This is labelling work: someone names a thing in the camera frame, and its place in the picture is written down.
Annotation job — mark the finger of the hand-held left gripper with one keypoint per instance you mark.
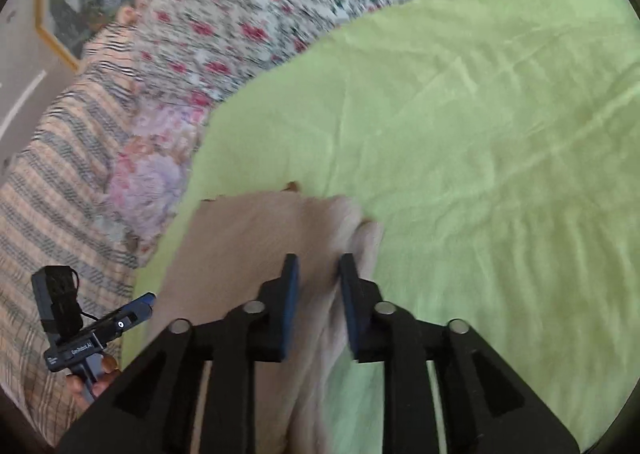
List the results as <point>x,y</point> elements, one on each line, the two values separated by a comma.
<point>135,310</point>

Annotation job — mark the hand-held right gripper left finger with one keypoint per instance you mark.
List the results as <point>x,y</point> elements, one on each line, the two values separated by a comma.
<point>289,306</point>

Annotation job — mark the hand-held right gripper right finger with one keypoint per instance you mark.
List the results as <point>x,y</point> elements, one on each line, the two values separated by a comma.
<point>350,316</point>

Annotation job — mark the beige knit sweater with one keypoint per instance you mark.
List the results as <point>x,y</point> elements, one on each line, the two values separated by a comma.
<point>250,244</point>

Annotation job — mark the person's left hand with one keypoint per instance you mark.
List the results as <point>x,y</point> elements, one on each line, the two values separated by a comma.
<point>106,365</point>

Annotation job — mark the plaid blanket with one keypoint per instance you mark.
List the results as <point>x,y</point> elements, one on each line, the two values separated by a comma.
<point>60,174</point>

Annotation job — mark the pastel floral pillow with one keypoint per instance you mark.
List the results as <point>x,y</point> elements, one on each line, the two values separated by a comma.
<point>150,169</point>

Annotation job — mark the green bed sheet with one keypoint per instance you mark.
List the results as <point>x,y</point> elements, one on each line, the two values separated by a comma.
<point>475,159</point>

